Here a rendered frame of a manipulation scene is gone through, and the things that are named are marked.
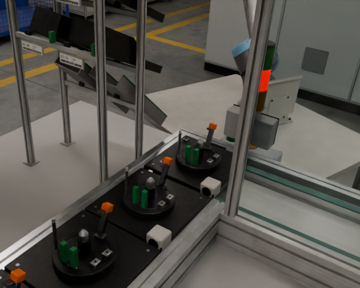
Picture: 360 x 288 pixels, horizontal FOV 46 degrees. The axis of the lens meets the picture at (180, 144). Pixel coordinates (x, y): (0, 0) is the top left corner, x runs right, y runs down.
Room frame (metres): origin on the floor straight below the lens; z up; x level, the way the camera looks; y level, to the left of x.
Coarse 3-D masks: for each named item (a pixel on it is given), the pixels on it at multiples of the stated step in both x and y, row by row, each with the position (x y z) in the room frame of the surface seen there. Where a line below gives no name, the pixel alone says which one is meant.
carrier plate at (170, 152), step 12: (192, 144) 1.21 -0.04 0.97; (204, 144) 1.21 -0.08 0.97; (156, 156) 1.12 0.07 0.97; (168, 156) 1.12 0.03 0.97; (228, 156) 1.15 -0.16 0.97; (144, 168) 1.06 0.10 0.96; (156, 168) 1.05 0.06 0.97; (180, 168) 1.06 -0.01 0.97; (228, 168) 1.08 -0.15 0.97; (180, 180) 1.00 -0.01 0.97; (192, 180) 1.00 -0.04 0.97; (228, 180) 1.02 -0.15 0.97
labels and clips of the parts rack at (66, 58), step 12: (60, 0) 1.08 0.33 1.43; (72, 0) 1.05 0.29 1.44; (24, 48) 1.15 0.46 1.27; (36, 48) 1.13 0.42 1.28; (60, 60) 1.08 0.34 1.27; (72, 60) 1.06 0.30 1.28; (72, 84) 1.30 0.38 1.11; (84, 84) 1.29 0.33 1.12; (108, 96) 1.23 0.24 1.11; (132, 108) 1.18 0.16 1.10
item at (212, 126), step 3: (210, 123) 1.17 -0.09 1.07; (213, 123) 1.17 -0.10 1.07; (210, 126) 1.16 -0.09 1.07; (213, 126) 1.16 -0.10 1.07; (216, 126) 1.17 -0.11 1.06; (207, 129) 1.15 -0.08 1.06; (210, 129) 1.14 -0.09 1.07; (213, 129) 1.16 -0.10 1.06; (210, 132) 1.16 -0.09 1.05; (213, 132) 1.16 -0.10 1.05; (207, 135) 1.16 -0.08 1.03; (210, 135) 1.15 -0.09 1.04; (207, 138) 1.15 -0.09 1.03; (210, 138) 1.15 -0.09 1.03; (207, 141) 1.15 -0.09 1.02; (210, 141) 1.15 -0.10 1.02; (207, 144) 1.15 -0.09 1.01
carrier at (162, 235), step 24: (120, 192) 0.92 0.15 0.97; (144, 192) 0.84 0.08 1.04; (168, 192) 0.91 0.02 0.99; (192, 192) 0.94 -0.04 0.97; (96, 216) 0.82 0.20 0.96; (120, 216) 0.82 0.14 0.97; (144, 216) 0.82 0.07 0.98; (168, 216) 0.83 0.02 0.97; (192, 216) 0.84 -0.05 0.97; (144, 240) 0.75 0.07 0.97; (168, 240) 0.75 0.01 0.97
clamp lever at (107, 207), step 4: (104, 204) 0.74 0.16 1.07; (108, 204) 0.74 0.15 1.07; (112, 204) 0.75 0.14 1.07; (104, 208) 0.73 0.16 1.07; (108, 208) 0.73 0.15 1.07; (112, 208) 0.74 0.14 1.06; (100, 212) 0.72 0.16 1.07; (104, 212) 0.72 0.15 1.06; (108, 212) 0.73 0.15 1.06; (104, 216) 0.73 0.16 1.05; (108, 216) 0.73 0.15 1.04; (100, 220) 0.73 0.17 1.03; (104, 220) 0.72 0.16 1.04; (100, 224) 0.72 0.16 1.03; (104, 224) 0.72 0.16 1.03; (100, 228) 0.72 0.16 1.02; (104, 228) 0.72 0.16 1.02; (100, 232) 0.71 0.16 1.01; (104, 232) 0.72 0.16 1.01
